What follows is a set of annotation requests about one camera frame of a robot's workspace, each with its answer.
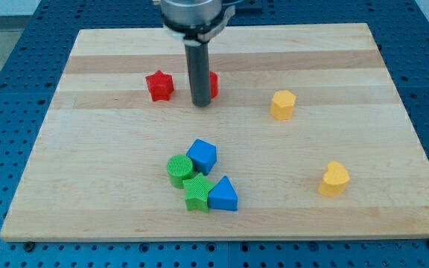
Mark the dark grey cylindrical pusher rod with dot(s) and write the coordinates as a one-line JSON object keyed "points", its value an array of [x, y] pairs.
{"points": [[197, 58]]}

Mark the red circle block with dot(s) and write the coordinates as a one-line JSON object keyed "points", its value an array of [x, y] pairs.
{"points": [[214, 84]]}

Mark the red star block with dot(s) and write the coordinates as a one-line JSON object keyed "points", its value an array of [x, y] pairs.
{"points": [[160, 86]]}

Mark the green star block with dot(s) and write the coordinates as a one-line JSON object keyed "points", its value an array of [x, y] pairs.
{"points": [[197, 192]]}

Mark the yellow hexagon block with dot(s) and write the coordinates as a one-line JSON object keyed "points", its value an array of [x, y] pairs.
{"points": [[282, 105]]}

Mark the blue cube block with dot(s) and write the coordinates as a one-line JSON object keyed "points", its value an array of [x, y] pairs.
{"points": [[203, 156]]}

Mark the green cylinder block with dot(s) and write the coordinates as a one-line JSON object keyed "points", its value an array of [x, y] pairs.
{"points": [[179, 169]]}

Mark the blue triangle block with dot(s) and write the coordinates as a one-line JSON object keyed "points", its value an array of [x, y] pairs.
{"points": [[223, 196]]}

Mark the light wooden board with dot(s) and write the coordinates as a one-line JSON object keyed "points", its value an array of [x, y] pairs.
{"points": [[97, 170]]}

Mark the yellow heart block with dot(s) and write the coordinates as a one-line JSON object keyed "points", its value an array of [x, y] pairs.
{"points": [[334, 180]]}

